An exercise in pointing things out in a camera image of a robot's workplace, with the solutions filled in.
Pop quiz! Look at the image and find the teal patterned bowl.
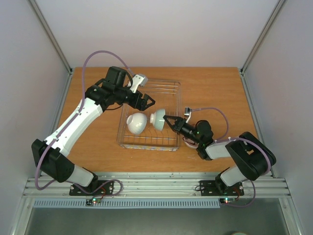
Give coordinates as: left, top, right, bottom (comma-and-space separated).
150, 109, 165, 131

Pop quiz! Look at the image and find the metal wire dish rack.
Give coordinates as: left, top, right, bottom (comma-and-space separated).
115, 78, 182, 151

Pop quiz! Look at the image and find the white ceramic bowl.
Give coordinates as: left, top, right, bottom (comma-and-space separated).
126, 113, 147, 135

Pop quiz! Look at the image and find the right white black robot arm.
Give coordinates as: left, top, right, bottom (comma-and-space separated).
163, 115, 277, 195

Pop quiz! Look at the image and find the right small circuit board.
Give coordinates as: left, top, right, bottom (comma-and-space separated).
220, 197, 236, 204

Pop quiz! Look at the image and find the small circuit board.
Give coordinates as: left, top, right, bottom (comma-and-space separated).
85, 198, 102, 206
220, 197, 236, 204

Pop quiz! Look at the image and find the left small circuit board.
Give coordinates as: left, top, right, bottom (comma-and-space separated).
85, 198, 102, 206

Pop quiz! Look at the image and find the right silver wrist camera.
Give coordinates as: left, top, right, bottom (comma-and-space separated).
184, 107, 192, 123

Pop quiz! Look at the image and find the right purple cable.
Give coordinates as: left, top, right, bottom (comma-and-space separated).
190, 107, 272, 208

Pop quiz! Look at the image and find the purple cable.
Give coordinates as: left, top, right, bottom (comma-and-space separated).
34, 50, 135, 191
190, 107, 272, 208

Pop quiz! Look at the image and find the aluminium rail base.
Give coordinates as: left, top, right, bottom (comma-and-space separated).
22, 172, 291, 198

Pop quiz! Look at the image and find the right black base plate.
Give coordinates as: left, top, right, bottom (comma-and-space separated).
195, 180, 245, 196

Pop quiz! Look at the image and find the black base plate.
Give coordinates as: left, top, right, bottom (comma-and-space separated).
69, 180, 114, 196
195, 180, 245, 196

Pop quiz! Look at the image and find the right aluminium frame post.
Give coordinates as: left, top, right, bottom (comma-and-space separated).
240, 0, 288, 74

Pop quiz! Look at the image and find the aluminium frame post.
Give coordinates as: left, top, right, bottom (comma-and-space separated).
27, 0, 72, 74
240, 0, 288, 74

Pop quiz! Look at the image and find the grey slotted cable duct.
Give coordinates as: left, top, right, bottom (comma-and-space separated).
33, 198, 220, 209

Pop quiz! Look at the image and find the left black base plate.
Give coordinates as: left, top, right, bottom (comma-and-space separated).
69, 180, 114, 196

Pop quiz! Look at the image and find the left aluminium frame post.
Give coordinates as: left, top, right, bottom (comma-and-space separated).
27, 0, 72, 74

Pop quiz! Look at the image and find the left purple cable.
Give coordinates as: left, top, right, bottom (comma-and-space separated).
34, 50, 135, 191

